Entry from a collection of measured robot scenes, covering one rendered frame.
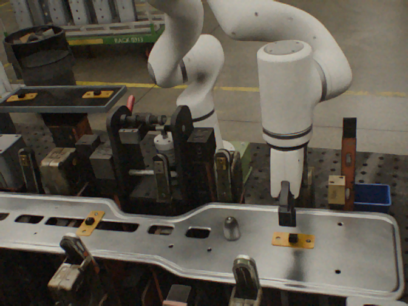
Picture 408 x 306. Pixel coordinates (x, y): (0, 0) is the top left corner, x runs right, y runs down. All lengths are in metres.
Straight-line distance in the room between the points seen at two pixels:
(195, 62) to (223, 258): 0.64
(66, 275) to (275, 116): 0.49
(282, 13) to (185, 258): 0.50
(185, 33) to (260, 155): 0.71
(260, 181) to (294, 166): 0.84
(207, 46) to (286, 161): 0.67
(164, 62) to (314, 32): 0.61
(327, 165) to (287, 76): 1.01
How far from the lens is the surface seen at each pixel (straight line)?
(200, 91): 1.41
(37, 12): 5.99
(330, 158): 1.71
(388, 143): 3.14
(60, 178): 1.23
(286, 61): 0.69
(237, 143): 1.61
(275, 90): 0.71
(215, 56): 1.37
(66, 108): 1.29
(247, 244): 0.94
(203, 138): 1.07
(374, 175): 1.64
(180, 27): 1.18
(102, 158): 1.17
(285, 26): 0.80
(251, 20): 0.78
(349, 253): 0.92
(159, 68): 1.32
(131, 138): 1.10
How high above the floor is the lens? 1.65
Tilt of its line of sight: 33 degrees down
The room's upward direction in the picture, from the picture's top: 10 degrees counter-clockwise
